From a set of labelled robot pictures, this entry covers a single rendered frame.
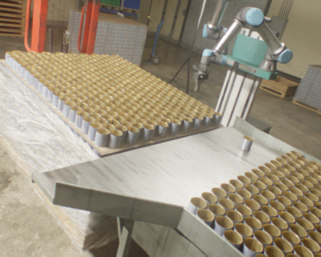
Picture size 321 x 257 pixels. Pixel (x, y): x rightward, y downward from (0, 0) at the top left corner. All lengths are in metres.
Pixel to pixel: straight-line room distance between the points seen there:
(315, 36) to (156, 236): 9.60
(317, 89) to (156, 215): 7.76
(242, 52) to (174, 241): 2.09
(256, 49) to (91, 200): 2.18
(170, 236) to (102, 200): 0.33
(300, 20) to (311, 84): 2.69
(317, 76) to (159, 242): 7.69
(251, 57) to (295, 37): 7.83
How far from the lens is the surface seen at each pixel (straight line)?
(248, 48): 3.01
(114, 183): 1.39
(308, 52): 10.60
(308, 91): 8.79
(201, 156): 1.80
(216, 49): 2.55
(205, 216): 1.28
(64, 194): 1.22
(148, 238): 1.46
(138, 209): 1.21
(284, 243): 1.32
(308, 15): 10.73
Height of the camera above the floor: 1.88
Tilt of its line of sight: 23 degrees down
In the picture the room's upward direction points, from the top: 14 degrees clockwise
